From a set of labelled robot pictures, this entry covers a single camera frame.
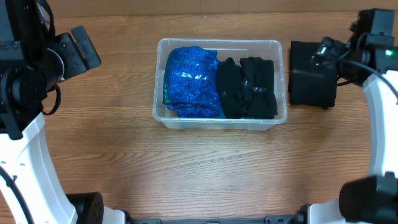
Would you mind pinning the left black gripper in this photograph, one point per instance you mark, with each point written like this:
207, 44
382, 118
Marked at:
66, 46

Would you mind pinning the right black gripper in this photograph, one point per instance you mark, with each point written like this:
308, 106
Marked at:
328, 50

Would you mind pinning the black garment top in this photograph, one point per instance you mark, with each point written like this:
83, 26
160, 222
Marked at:
310, 84

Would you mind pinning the black garment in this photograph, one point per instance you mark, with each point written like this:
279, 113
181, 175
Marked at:
310, 84
229, 84
258, 85

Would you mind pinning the blue denim jeans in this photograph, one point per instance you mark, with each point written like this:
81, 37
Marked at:
222, 116

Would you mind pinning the blue sequin garment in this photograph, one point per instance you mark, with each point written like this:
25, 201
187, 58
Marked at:
190, 82

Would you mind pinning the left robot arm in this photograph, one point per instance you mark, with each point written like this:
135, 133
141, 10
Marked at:
34, 61

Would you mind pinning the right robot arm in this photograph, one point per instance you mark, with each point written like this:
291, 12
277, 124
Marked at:
368, 60

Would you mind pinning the clear plastic storage bin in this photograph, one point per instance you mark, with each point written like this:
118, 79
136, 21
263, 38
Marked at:
236, 49

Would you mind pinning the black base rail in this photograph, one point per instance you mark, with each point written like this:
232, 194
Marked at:
269, 219

